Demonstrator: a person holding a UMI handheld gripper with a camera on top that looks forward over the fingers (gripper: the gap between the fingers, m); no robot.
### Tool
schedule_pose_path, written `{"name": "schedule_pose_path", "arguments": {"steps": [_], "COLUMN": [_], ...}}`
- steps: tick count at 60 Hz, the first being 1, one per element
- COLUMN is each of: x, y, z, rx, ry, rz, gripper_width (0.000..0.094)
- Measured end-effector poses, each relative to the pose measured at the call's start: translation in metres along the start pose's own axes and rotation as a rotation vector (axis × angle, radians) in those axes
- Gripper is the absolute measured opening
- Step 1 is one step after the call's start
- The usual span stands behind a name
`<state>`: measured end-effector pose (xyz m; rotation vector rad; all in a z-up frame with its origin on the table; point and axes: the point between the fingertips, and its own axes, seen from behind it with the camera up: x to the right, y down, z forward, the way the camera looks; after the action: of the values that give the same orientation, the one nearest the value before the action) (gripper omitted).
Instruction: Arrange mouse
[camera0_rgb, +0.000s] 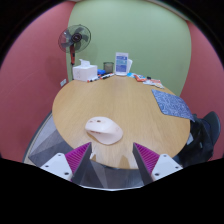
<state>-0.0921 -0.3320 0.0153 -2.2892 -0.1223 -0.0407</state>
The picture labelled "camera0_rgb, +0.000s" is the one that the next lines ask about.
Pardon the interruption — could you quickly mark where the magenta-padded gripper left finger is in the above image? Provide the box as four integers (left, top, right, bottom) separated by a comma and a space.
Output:
39, 142, 101, 188

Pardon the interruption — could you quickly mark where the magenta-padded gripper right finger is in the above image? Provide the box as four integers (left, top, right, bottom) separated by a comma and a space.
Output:
132, 142, 184, 186

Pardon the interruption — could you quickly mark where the pale pink computer mouse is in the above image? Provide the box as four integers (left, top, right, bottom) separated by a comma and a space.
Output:
84, 115, 124, 146

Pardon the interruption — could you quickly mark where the blue patterned mouse pad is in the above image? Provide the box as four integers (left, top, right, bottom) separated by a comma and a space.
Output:
150, 88, 196, 123

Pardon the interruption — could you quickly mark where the black office chair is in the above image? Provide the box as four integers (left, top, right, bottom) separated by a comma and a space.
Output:
173, 110, 222, 168

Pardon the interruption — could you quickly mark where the large orange white snack packet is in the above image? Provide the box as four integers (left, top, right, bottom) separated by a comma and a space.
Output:
150, 79, 165, 89

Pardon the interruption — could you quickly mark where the white tissue box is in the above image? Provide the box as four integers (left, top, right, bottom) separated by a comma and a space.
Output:
72, 58, 99, 83

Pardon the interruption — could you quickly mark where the black whiteboard marker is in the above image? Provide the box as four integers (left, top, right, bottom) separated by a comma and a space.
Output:
99, 73, 115, 80

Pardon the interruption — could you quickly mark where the white curved chair back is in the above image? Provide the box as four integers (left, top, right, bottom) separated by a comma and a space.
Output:
126, 58, 134, 74

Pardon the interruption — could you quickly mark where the dark mesh pen cup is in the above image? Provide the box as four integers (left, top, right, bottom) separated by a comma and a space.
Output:
103, 61, 115, 74

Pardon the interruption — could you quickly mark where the acrylic sign stand blue card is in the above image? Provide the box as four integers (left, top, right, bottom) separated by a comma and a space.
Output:
114, 51, 130, 77

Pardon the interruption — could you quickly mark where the standing fan with red pole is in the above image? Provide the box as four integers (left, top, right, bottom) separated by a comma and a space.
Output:
58, 23, 92, 79

